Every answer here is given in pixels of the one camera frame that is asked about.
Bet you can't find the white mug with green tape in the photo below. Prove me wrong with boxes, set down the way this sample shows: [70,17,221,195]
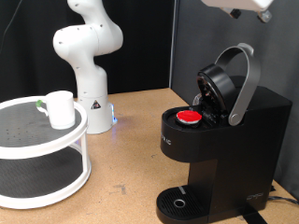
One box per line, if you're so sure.
[35,90,77,131]

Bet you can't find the white two-tier turntable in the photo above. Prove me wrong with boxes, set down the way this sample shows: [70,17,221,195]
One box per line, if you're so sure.
[0,94,93,210]

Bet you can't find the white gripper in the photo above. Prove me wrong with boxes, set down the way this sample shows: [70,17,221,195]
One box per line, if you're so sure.
[200,0,275,24]

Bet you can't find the grey partition panel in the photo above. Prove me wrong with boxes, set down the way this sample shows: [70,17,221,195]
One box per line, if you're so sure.
[169,0,299,200]

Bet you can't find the black tape strip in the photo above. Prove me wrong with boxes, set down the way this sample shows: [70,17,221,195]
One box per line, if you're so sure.
[237,203,269,224]

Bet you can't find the braided machine power cable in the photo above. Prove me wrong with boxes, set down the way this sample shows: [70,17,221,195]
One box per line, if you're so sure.
[267,185,299,206]

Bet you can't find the black backdrop curtain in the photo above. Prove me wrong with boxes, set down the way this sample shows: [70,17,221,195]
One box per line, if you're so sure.
[0,0,176,103]

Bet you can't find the white coffee pod red lid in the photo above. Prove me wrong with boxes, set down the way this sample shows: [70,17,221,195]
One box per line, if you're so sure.
[176,109,204,126]

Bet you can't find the black Keurig coffee machine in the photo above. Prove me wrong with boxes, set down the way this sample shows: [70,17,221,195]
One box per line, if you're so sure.
[155,42,293,224]

